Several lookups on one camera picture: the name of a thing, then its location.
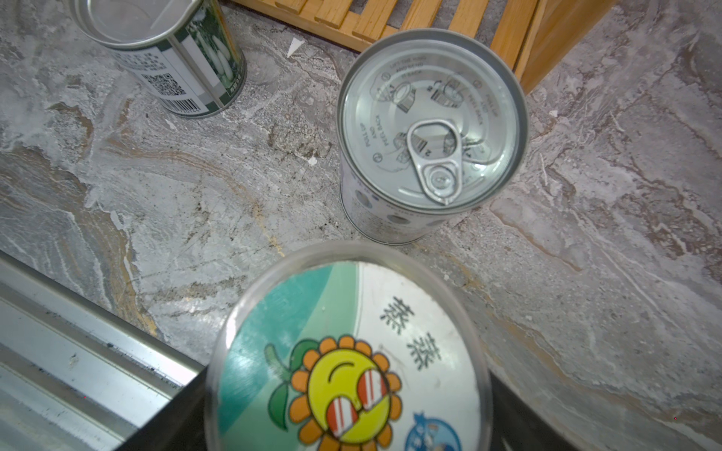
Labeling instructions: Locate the sunflower seed jar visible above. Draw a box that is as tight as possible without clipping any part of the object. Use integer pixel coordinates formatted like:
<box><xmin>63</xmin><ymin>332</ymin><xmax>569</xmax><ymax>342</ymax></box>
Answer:
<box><xmin>205</xmin><ymin>242</ymin><xmax>493</xmax><ymax>450</ymax></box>

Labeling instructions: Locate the wooden slatted shelf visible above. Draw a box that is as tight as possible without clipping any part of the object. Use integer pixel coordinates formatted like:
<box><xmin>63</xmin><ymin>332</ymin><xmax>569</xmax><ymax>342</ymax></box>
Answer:
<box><xmin>230</xmin><ymin>0</ymin><xmax>622</xmax><ymax>95</ymax></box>

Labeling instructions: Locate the tin can with pull tab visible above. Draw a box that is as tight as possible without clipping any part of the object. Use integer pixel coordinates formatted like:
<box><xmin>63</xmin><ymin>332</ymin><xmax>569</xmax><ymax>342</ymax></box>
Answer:
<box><xmin>337</xmin><ymin>28</ymin><xmax>528</xmax><ymax>245</ymax></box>

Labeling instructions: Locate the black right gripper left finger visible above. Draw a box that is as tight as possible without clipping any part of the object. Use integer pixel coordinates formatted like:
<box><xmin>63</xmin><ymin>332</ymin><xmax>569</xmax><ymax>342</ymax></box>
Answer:
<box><xmin>118</xmin><ymin>368</ymin><xmax>208</xmax><ymax>451</ymax></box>

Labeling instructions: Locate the green label tin can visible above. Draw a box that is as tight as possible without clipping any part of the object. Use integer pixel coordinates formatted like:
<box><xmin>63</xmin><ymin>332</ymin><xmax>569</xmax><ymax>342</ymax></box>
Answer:
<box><xmin>67</xmin><ymin>0</ymin><xmax>246</xmax><ymax>118</ymax></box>

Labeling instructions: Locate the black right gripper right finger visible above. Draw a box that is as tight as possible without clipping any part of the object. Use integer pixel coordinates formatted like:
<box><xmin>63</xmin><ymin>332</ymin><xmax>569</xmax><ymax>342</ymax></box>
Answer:
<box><xmin>490</xmin><ymin>373</ymin><xmax>577</xmax><ymax>451</ymax></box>

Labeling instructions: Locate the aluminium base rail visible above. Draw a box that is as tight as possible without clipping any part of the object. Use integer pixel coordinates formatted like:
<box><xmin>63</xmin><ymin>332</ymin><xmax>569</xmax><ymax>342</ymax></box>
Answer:
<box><xmin>1</xmin><ymin>255</ymin><xmax>203</xmax><ymax>450</ymax></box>

